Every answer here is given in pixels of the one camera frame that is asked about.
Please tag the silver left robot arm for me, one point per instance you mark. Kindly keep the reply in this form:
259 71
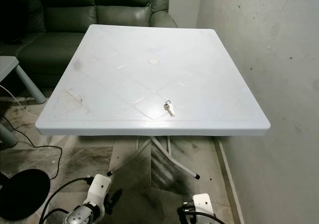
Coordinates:
79 216

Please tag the white skirting board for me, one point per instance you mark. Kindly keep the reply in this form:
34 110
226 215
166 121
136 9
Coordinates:
229 184

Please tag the white plastic folding table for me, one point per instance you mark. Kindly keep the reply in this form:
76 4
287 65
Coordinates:
129 79

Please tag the small grey side table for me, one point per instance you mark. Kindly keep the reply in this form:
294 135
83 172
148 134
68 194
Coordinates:
7 64

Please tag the dark green leather sofa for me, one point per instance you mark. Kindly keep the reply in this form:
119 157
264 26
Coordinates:
79 15

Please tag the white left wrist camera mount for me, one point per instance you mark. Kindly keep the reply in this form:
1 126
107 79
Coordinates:
98 188

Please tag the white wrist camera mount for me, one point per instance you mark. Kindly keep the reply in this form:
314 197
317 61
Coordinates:
204 204
98 188

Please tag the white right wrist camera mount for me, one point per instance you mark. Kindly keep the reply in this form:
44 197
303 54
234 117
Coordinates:
204 204

